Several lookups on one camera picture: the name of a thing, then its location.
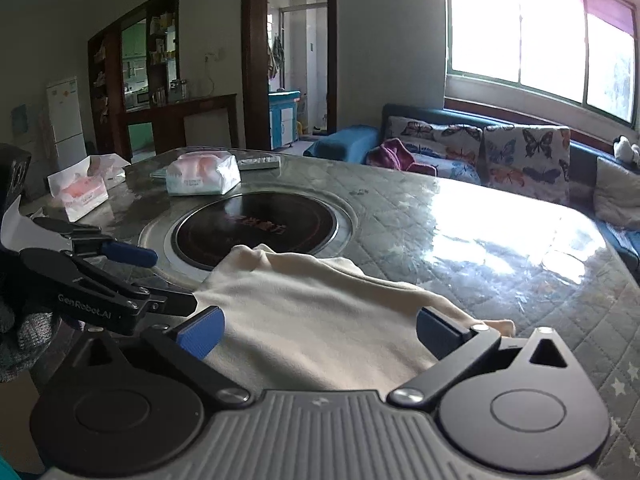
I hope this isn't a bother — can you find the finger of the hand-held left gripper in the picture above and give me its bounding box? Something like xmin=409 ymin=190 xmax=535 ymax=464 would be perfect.
xmin=32 ymin=217 xmax=159 ymax=269
xmin=127 ymin=284 xmax=199 ymax=317

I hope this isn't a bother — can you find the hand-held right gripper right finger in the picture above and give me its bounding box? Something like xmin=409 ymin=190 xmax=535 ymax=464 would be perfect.
xmin=388 ymin=305 xmax=576 ymax=406

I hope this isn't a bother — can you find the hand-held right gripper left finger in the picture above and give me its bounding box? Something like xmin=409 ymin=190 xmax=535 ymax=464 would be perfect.
xmin=74 ymin=305 xmax=252 ymax=407

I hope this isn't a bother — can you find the cream garment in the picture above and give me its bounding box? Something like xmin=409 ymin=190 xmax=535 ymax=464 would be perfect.
xmin=192 ymin=244 xmax=516 ymax=393

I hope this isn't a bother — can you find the person's left hand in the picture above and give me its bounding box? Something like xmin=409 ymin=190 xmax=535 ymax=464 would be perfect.
xmin=0 ymin=309 xmax=55 ymax=384

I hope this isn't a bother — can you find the white pink tissue pack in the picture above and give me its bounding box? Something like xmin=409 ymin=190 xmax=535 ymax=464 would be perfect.
xmin=165 ymin=152 xmax=241 ymax=197
xmin=85 ymin=154 xmax=132 ymax=190
xmin=47 ymin=170 xmax=110 ymax=223

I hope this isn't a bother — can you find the white paper sheet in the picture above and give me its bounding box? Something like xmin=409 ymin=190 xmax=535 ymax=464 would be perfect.
xmin=0 ymin=195 xmax=67 ymax=261

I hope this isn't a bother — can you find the black induction cooker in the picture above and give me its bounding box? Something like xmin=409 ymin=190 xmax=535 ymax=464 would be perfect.
xmin=137 ymin=192 xmax=359 ymax=274

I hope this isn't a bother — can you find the dark wooden shelf unit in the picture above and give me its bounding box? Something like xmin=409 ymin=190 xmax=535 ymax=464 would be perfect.
xmin=87 ymin=0 xmax=238 ymax=161

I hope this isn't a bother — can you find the white refrigerator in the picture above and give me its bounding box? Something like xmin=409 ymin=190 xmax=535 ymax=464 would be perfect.
xmin=46 ymin=76 xmax=87 ymax=161

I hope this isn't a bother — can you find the grey remote control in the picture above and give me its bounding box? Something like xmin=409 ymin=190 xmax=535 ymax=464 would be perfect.
xmin=236 ymin=156 xmax=282 ymax=170

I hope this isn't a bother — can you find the butterfly print pillow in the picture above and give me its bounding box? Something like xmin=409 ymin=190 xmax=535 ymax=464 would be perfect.
xmin=385 ymin=116 xmax=486 ymax=161
xmin=415 ymin=152 xmax=482 ymax=184
xmin=482 ymin=125 xmax=572 ymax=206

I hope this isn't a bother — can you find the purple cloth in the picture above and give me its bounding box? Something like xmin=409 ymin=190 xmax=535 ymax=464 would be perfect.
xmin=367 ymin=138 xmax=438 ymax=177

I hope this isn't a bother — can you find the blue cabinet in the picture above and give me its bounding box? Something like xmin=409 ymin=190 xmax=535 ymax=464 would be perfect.
xmin=269 ymin=90 xmax=302 ymax=150

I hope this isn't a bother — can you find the blue sofa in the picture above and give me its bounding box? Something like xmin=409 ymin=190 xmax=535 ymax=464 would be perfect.
xmin=302 ymin=104 xmax=640 ymax=281

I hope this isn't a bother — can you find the grey pillow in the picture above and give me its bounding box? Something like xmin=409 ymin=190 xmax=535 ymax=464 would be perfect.
xmin=592 ymin=156 xmax=640 ymax=231

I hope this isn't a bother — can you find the hanging cloth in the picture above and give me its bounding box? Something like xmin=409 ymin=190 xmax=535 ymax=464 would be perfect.
xmin=267 ymin=35 xmax=286 ymax=81

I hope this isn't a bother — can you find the white plush toy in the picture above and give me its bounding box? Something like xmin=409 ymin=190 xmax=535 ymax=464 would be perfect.
xmin=612 ymin=136 xmax=640 ymax=163

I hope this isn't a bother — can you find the window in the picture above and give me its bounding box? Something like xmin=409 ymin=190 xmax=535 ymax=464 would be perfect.
xmin=444 ymin=0 xmax=640 ymax=126

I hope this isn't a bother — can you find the brown door frame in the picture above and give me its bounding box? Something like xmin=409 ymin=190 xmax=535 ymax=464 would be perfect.
xmin=241 ymin=0 xmax=337 ymax=151

